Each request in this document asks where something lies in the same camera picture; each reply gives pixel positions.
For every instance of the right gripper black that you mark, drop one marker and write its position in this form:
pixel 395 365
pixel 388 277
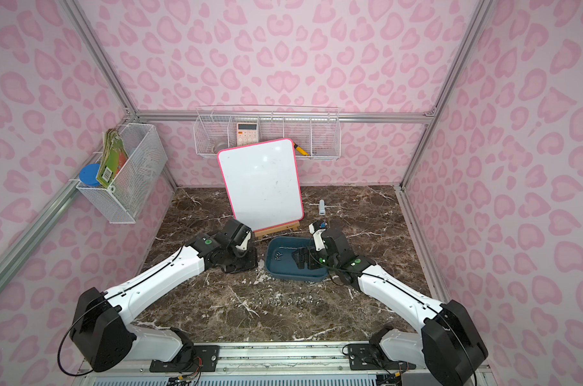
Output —
pixel 306 258

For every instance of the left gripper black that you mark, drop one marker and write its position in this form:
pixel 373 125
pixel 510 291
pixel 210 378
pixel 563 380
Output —
pixel 241 260

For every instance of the teal plastic storage box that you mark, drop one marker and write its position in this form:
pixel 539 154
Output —
pixel 287 269

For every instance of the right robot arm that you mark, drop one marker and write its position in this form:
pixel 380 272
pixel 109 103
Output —
pixel 449 346

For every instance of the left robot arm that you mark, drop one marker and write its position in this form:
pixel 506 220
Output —
pixel 103 329

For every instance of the wooden easel stand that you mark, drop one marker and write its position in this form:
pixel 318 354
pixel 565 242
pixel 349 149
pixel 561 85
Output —
pixel 277 229

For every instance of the pink framed whiteboard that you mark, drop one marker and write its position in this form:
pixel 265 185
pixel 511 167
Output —
pixel 262 183

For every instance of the metal bowl in basket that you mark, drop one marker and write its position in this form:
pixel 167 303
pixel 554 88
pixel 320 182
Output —
pixel 220 146

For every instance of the pink calculator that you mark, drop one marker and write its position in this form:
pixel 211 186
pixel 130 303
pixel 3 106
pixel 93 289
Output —
pixel 247 133

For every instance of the yellow marker pen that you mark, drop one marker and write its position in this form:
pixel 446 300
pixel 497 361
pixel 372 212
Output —
pixel 301 150

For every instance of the white mesh side basket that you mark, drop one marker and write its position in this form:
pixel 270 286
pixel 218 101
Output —
pixel 123 201

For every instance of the green paper packets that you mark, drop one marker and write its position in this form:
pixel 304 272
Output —
pixel 113 159

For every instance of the blue round lid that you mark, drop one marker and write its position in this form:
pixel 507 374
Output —
pixel 88 175

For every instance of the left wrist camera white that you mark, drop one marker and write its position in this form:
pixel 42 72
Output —
pixel 244 239

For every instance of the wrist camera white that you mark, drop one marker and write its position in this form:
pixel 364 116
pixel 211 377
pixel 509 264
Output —
pixel 317 228
pixel 244 239

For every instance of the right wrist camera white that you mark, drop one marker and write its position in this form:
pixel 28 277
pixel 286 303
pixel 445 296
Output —
pixel 317 228

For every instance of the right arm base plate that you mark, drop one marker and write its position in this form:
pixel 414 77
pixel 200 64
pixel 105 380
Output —
pixel 365 356

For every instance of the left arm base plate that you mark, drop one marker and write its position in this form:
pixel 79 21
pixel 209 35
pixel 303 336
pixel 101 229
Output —
pixel 200 357

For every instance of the white wire wall basket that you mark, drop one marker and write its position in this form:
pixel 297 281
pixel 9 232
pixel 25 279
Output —
pixel 319 133

